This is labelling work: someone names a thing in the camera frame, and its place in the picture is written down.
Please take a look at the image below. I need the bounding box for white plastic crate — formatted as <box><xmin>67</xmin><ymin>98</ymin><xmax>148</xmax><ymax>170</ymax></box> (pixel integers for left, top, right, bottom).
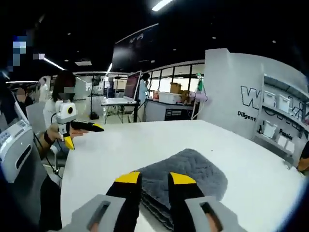
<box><xmin>158</xmin><ymin>91</ymin><xmax>179</xmax><ymax>103</ymax></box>

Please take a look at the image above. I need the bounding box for person's left hand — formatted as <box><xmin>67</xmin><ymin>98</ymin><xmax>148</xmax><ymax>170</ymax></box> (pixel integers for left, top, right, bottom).
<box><xmin>46</xmin><ymin>124</ymin><xmax>89</xmax><ymax>145</ymax></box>

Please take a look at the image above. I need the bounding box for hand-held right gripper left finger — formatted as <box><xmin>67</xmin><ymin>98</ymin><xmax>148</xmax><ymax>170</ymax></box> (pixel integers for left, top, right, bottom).
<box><xmin>62</xmin><ymin>171</ymin><xmax>143</xmax><ymax>232</ymax></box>

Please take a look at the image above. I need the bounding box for metal shelving rack with bins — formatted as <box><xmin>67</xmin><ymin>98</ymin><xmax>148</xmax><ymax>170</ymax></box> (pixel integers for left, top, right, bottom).
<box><xmin>263</xmin><ymin>91</ymin><xmax>305</xmax><ymax>155</ymax></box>

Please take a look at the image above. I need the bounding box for cardboard box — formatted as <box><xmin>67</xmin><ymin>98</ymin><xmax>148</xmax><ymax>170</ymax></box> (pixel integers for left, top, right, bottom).
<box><xmin>169</xmin><ymin>82</ymin><xmax>192</xmax><ymax>102</ymax></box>

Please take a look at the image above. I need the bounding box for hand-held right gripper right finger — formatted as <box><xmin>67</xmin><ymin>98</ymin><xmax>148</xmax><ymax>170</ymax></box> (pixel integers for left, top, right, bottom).
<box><xmin>168</xmin><ymin>172</ymin><xmax>247</xmax><ymax>232</ymax></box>

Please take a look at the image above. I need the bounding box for grey towel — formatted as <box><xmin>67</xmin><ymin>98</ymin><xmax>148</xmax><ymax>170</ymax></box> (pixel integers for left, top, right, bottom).
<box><xmin>140</xmin><ymin>148</ymin><xmax>229</xmax><ymax>230</ymax></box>

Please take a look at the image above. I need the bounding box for computer monitor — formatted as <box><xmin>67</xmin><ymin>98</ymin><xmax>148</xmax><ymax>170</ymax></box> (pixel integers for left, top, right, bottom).
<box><xmin>123</xmin><ymin>71</ymin><xmax>142</xmax><ymax>100</ymax></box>

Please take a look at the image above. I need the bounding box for white desk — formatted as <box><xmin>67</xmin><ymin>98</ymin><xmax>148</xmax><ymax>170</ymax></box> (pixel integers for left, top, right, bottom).
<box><xmin>100</xmin><ymin>97</ymin><xmax>139</xmax><ymax>124</ymax></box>

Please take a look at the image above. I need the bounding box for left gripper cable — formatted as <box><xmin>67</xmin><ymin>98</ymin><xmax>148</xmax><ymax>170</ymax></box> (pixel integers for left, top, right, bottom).
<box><xmin>33</xmin><ymin>112</ymin><xmax>64</xmax><ymax>180</ymax></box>

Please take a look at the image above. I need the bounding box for ceiling light strip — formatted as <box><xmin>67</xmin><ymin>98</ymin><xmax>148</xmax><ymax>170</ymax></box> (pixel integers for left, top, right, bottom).
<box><xmin>151</xmin><ymin>0</ymin><xmax>175</xmax><ymax>12</ymax></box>

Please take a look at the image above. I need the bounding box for black cabinet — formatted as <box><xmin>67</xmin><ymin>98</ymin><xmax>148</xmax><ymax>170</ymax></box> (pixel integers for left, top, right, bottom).
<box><xmin>144</xmin><ymin>99</ymin><xmax>195</xmax><ymax>122</ymax></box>

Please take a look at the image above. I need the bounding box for white table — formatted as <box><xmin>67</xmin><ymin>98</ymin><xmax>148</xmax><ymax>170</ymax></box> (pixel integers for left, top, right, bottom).
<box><xmin>60</xmin><ymin>120</ymin><xmax>309</xmax><ymax>232</ymax></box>

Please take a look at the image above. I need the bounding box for hanging black screen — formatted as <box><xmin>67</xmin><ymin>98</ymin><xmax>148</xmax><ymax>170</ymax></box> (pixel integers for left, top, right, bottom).
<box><xmin>112</xmin><ymin>23</ymin><xmax>160</xmax><ymax>71</ymax></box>

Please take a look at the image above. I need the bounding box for dark wristband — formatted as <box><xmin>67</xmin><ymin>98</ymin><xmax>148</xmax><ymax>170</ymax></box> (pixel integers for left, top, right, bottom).
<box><xmin>43</xmin><ymin>131</ymin><xmax>53</xmax><ymax>146</ymax></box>

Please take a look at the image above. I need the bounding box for black tripod stand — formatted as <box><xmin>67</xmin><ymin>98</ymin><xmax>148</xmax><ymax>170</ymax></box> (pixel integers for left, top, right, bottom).
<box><xmin>89</xmin><ymin>74</ymin><xmax>101</xmax><ymax>119</ymax></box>

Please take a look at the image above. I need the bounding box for pink roll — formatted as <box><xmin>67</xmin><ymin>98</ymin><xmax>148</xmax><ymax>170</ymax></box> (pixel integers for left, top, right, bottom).
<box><xmin>189</xmin><ymin>92</ymin><xmax>209</xmax><ymax>102</ymax></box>

